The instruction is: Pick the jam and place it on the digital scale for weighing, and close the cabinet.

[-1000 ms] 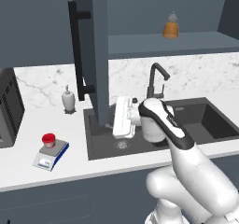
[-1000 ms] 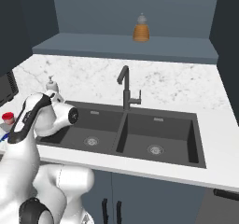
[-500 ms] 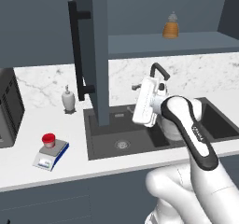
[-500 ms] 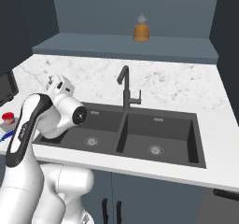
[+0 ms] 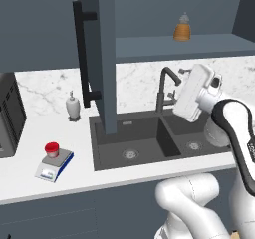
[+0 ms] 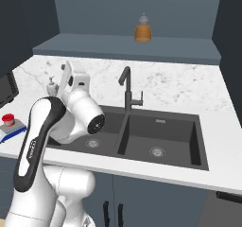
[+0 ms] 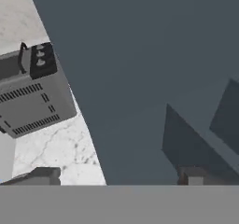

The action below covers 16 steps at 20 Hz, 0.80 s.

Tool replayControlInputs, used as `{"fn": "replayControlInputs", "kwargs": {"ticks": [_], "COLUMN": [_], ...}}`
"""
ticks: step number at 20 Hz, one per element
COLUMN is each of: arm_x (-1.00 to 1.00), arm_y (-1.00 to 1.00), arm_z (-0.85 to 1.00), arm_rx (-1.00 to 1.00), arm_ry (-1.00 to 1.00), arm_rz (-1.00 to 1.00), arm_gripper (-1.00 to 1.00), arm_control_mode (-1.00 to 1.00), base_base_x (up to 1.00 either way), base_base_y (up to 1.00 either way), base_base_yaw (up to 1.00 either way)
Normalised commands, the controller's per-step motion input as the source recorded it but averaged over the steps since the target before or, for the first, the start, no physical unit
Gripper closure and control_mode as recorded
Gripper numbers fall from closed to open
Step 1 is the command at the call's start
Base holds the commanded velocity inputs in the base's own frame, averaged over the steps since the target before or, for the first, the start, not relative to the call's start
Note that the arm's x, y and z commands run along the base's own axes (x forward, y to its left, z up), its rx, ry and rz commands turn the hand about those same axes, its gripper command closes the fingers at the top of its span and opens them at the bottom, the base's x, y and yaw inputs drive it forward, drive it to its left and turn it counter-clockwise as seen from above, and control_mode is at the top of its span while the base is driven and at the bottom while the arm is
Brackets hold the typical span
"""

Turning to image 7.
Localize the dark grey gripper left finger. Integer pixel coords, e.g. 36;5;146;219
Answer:
0;166;62;187

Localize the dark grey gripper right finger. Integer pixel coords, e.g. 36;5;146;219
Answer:
176;164;239;187

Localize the grey toaster oven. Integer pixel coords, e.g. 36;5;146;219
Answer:
0;41;78;139

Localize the black toaster oven door handle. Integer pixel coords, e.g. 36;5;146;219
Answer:
17;41;30;76

